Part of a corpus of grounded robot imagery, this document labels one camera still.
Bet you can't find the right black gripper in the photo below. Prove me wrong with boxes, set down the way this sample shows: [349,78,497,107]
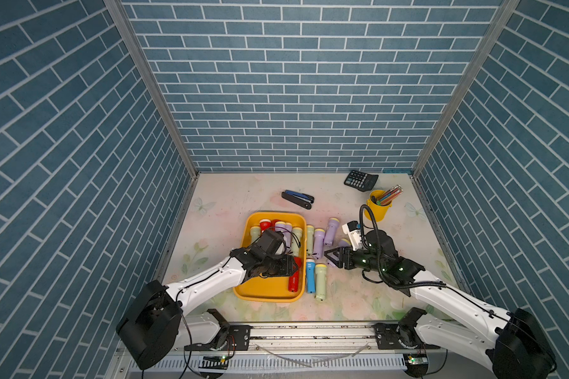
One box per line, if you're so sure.
[324,245,384,274]

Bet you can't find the purple flashlight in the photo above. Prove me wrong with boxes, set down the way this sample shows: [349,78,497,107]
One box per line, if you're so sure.
[312,228,326,259]
[273,220,288,233]
[323,217,341,246]
[284,223,292,249]
[338,238,352,247]

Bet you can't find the red flashlight plain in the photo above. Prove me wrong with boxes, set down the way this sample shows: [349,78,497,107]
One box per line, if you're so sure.
[288,257,303,293]

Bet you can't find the green flashlight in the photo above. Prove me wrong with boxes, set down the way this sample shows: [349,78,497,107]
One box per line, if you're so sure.
[250,225,262,243]
[291,227,303,257]
[306,224,315,257]
[315,264,327,301]

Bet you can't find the red flashlight white logo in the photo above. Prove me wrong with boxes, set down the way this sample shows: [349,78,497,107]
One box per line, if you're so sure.
[259,219,272,233]

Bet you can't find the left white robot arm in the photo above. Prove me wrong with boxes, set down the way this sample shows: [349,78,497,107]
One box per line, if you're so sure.
[116,230,303,370]

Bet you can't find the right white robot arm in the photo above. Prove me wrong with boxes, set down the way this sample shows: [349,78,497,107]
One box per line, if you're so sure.
[322,230,557,378]

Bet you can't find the yellow plastic storage tray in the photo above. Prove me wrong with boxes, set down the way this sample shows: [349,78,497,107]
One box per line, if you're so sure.
[233,211,307,303]

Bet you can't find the blue flashlight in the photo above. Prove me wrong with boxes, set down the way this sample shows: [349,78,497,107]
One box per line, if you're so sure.
[306,258,316,294]

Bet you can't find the green flashlight beside tray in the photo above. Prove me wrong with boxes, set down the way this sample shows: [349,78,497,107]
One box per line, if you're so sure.
[306,224,315,257]

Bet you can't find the black and blue stapler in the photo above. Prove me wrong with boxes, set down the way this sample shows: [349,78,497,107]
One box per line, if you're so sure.
[281,189,315,210]

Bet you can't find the yellow pen cup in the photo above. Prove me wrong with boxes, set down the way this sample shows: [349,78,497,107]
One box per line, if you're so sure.
[367,189,391,222]

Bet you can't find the black desk calculator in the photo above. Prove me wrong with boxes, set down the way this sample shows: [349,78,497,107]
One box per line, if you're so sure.
[344,170,379,192]

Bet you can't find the coloured pens bundle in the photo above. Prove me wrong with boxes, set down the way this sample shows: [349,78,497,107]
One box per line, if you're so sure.
[372,185,403,206]

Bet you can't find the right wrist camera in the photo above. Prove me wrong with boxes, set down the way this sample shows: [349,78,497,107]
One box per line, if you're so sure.
[341,220,364,250]

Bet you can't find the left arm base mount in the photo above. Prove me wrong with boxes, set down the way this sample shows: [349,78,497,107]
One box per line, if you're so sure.
[179,309,252,352]

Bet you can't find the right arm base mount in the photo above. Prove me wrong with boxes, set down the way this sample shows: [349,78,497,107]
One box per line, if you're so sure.
[372,307,438,350]

